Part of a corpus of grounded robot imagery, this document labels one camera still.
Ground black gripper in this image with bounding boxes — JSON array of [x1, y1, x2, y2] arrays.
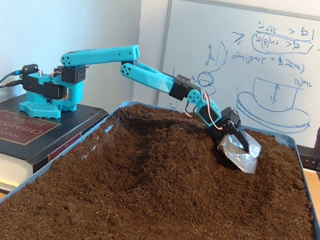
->
[[206, 106, 263, 175]]

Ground brown soil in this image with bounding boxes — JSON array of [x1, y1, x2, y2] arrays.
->
[[0, 103, 316, 240]]

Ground blue plastic tray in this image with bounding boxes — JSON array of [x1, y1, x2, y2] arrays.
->
[[0, 100, 320, 240]]

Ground black perforated box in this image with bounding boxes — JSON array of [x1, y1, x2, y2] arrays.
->
[[296, 145, 320, 173]]

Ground whiteboard with blue drawings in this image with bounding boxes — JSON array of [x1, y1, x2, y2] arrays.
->
[[154, 0, 320, 150]]

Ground black chemistry physics handbook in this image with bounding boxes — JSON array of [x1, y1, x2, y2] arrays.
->
[[0, 93, 110, 195]]

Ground black cable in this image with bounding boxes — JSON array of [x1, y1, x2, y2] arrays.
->
[[0, 79, 25, 89]]

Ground blue cable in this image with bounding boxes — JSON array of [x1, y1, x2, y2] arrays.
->
[[0, 71, 23, 85]]

